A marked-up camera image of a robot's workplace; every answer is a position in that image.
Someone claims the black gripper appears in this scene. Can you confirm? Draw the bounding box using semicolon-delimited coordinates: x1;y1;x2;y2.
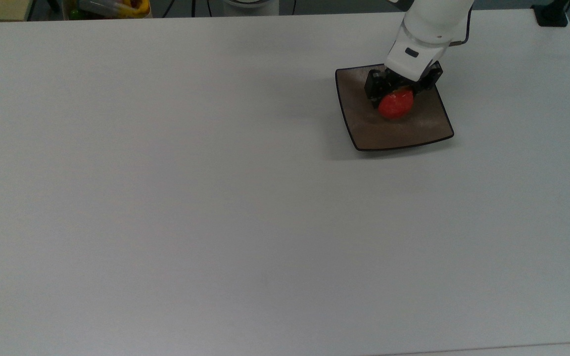
364;61;444;109

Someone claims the red apple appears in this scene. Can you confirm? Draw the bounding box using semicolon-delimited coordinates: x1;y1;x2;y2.
377;88;415;120

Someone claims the brown square ceramic plate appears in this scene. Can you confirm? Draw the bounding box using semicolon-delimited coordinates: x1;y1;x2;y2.
335;64;455;152

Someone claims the black table clamp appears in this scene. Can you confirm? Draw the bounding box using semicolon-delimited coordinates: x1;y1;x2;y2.
532;0;570;28

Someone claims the yellow container with items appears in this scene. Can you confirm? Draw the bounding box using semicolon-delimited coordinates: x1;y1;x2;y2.
62;0;152;20

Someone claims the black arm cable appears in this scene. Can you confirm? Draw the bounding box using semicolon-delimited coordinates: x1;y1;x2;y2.
449;7;473;48

